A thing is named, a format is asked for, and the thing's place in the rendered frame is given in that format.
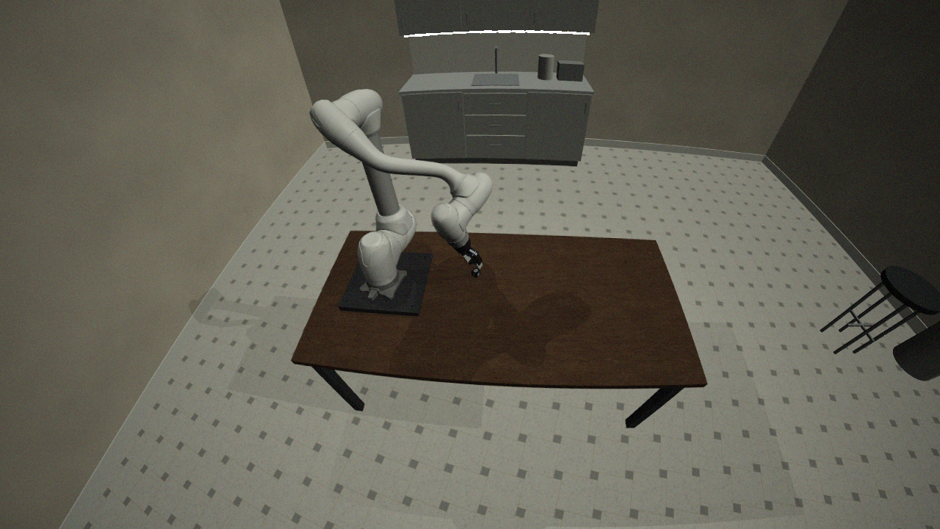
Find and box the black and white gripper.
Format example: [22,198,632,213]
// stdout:
[455,239,483,269]

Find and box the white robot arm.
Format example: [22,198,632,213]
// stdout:
[310,89,493,300]

